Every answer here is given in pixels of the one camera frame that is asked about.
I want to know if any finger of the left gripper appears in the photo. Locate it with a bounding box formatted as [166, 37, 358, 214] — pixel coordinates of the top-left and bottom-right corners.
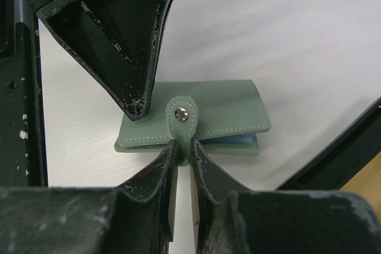
[32, 0, 173, 121]

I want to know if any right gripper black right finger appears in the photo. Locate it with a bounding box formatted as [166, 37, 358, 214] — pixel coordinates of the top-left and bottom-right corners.
[189, 140, 380, 253]

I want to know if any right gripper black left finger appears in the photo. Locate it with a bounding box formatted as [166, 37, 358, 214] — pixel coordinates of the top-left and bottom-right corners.
[1, 140, 179, 253]

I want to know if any green card holder wallet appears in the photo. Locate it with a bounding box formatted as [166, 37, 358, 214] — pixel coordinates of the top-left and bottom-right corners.
[114, 80, 271, 166]

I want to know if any black card box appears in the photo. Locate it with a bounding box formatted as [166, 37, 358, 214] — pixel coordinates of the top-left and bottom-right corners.
[277, 99, 380, 190]

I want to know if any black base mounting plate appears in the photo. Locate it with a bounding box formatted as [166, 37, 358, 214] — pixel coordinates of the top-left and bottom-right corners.
[1, 0, 48, 187]

